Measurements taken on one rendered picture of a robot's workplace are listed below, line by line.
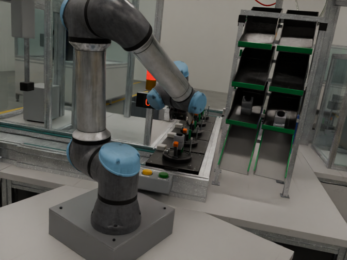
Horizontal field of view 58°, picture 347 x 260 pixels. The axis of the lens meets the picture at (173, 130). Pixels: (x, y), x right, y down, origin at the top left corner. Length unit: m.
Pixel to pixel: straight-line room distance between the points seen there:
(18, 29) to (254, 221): 1.59
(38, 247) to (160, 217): 0.37
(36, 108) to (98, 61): 1.49
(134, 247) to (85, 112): 0.41
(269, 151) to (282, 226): 0.33
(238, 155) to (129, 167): 0.67
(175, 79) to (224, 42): 11.04
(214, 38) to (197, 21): 0.90
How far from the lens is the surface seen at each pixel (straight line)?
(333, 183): 2.11
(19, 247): 1.09
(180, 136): 1.45
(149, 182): 1.30
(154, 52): 0.87
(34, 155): 1.58
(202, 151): 1.64
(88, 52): 0.91
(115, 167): 0.87
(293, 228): 1.34
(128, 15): 0.82
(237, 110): 1.44
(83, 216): 1.03
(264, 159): 1.44
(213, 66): 12.01
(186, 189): 1.35
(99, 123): 0.96
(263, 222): 1.32
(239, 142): 1.46
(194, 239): 1.13
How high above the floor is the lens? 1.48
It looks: 15 degrees down
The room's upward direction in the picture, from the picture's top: 7 degrees clockwise
